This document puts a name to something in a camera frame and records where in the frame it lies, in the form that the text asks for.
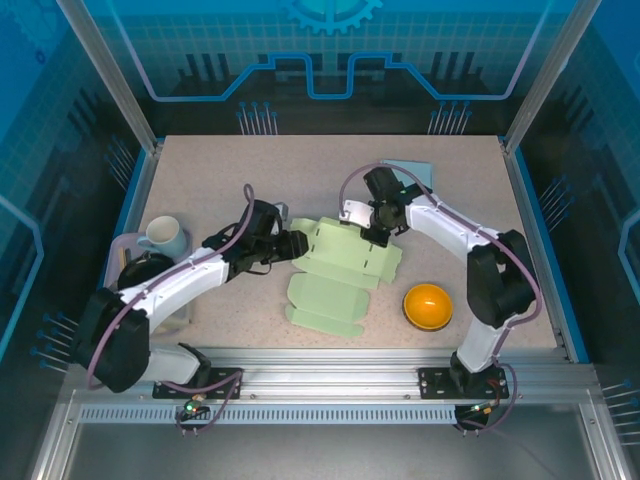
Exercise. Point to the light blue paper box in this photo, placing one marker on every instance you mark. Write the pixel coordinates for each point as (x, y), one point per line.
(417, 172)

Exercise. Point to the light green paper box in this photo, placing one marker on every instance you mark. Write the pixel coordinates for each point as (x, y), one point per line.
(330, 280)

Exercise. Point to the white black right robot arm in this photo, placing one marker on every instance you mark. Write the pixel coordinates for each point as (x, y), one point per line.
(480, 342)

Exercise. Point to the orange dome bowl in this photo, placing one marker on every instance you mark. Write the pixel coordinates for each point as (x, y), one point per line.
(429, 306)

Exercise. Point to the pale blue mug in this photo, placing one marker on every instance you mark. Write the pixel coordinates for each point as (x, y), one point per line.
(167, 237)

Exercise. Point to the black round dish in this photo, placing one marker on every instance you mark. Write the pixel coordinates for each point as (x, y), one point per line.
(145, 270)

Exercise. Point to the small connector with green light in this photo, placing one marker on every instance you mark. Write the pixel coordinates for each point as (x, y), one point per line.
(192, 407)
(480, 407)

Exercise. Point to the aluminium table side rail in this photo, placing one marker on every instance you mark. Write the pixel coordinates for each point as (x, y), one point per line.
(535, 250)
(147, 175)

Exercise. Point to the aluminium front rail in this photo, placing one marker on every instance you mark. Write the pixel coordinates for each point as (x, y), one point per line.
(325, 372)

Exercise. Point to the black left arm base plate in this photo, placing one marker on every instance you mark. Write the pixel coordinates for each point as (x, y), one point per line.
(225, 385)

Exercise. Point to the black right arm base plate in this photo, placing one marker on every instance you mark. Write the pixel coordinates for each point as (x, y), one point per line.
(435, 384)

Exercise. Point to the aluminium frame post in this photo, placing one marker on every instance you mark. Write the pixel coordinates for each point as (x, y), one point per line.
(547, 75)
(107, 75)

